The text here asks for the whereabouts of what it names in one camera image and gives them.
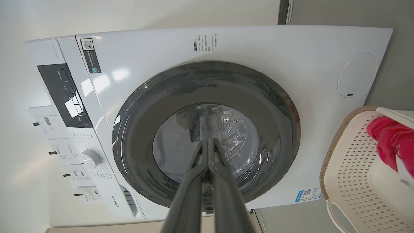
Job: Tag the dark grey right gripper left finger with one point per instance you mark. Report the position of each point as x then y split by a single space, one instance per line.
190 194

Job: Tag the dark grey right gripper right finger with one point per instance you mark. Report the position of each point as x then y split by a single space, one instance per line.
226 200

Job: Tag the cream perforated laundry basket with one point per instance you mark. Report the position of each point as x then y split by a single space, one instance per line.
349 168

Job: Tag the steel washing drum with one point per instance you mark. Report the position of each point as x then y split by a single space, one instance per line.
236 136

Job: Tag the round dark washing machine door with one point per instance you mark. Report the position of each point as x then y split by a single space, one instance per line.
136 136

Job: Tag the blue energy label sticker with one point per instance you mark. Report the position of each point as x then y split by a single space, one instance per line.
308 194

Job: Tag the white round control knob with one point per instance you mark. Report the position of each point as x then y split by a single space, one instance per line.
90 159

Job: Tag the white front-load washing machine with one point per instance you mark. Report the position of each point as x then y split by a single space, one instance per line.
145 64

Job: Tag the printed warning text label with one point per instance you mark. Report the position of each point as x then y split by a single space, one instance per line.
205 42

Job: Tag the black control display panel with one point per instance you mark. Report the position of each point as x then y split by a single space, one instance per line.
63 94

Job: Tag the dark QR code sticker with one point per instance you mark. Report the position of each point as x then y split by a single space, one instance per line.
90 55

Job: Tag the red and white garment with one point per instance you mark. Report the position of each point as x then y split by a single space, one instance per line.
388 136

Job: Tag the round white filter cover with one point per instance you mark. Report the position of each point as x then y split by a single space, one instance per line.
357 75

